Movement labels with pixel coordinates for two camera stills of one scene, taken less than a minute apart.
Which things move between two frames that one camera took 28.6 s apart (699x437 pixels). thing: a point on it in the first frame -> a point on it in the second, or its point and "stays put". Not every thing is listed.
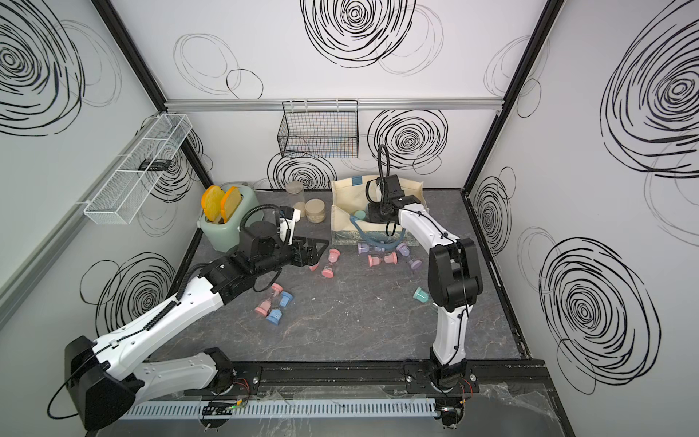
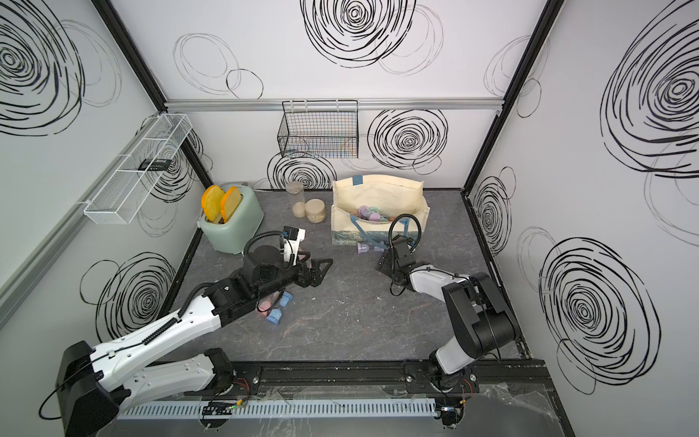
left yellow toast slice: x=211 y=202 stays put
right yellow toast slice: x=229 y=202 stays put
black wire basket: x=319 y=129 stays put
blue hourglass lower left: x=275 y=316 stays put
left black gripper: x=312 y=258 -> x=315 y=279
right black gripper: x=374 y=213 -> x=383 y=264
